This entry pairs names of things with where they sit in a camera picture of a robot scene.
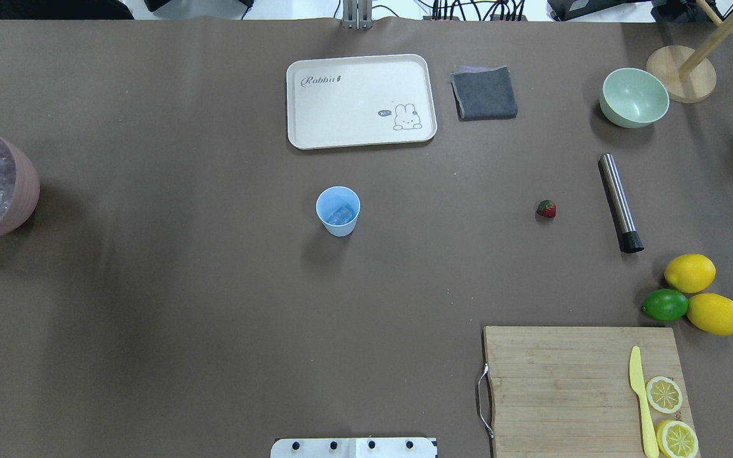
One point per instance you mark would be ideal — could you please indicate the clear ice cube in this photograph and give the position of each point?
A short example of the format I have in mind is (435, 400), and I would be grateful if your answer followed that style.
(341, 216)

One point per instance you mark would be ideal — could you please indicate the red strawberry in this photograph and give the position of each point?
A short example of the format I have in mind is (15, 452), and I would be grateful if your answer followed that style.
(547, 209)

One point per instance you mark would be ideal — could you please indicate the steel muddler black tip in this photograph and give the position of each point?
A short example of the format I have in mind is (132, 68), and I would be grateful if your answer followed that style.
(628, 235)

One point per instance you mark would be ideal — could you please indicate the light blue cup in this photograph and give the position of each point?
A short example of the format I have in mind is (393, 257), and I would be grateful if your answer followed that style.
(331, 199)

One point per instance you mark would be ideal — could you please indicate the cream rabbit serving tray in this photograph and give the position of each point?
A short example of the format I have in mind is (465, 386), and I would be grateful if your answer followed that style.
(359, 101)

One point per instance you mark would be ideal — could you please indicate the grey folded cloth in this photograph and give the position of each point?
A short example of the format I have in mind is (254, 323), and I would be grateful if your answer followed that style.
(484, 94)

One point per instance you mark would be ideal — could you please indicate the wooden cutting board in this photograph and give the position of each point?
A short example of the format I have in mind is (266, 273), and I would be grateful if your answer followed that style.
(564, 391)

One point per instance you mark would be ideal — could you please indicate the light green bowl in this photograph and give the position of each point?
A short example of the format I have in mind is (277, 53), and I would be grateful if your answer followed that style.
(633, 98)

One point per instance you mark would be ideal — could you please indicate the yellow plastic knife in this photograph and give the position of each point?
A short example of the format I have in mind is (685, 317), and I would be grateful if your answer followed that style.
(636, 382)

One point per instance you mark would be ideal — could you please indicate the green lime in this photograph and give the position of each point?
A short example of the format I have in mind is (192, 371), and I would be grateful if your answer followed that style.
(665, 305)

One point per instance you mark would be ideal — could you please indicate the yellow lemon upper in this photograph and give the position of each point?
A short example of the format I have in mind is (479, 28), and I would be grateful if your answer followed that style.
(690, 273)

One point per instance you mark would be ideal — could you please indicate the yellow lemon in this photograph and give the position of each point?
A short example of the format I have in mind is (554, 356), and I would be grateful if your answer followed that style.
(690, 273)
(711, 312)

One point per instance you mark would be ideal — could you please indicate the wooden mug tree stand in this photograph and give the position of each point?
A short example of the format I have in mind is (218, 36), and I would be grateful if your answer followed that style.
(686, 73)

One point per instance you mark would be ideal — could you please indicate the lemon slice upper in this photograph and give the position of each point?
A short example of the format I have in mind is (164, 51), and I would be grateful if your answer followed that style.
(664, 395)

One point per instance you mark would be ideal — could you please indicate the lemon slice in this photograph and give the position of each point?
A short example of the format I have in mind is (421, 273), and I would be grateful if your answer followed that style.
(664, 395)
(677, 439)

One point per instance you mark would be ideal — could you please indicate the yellow lemon lower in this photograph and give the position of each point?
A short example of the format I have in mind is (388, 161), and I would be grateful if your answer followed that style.
(711, 312)

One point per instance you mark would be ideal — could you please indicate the lemon slice lower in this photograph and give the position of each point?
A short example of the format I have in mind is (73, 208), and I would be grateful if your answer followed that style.
(677, 439)

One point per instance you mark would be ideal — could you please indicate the aluminium frame post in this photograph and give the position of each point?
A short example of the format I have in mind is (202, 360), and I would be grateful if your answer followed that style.
(357, 14)

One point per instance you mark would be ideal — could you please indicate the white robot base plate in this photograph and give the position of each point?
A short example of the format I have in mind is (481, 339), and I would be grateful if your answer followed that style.
(355, 447)

